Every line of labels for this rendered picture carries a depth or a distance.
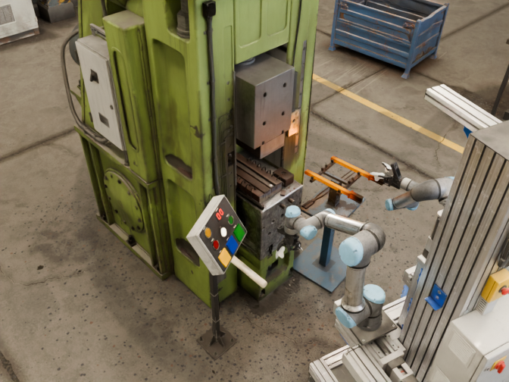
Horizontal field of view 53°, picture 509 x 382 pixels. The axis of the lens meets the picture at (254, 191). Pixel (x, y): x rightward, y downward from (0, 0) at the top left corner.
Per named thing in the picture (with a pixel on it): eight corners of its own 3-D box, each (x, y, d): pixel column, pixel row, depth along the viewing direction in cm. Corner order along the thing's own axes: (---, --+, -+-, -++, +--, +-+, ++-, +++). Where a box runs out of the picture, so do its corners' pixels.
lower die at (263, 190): (281, 190, 331) (282, 180, 326) (259, 205, 320) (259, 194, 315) (237, 161, 354) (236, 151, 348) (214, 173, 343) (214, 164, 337)
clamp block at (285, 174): (294, 182, 338) (295, 174, 333) (285, 188, 333) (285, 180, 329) (280, 173, 344) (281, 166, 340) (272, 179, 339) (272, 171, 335)
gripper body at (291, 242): (288, 255, 276) (289, 239, 268) (280, 244, 282) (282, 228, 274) (301, 249, 279) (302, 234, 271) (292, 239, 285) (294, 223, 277)
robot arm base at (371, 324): (388, 324, 267) (391, 312, 260) (363, 336, 262) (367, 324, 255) (370, 302, 277) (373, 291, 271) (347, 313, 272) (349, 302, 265)
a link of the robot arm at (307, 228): (323, 223, 258) (310, 211, 265) (306, 233, 253) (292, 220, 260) (322, 234, 263) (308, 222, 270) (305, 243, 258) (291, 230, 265)
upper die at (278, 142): (284, 145, 308) (285, 132, 302) (260, 159, 297) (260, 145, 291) (236, 117, 330) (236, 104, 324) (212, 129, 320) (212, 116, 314)
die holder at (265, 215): (298, 233, 365) (303, 185, 336) (260, 261, 345) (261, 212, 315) (244, 195, 395) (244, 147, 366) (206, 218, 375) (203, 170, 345)
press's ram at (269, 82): (300, 123, 309) (305, 61, 283) (254, 149, 288) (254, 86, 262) (251, 96, 331) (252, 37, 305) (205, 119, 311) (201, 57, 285)
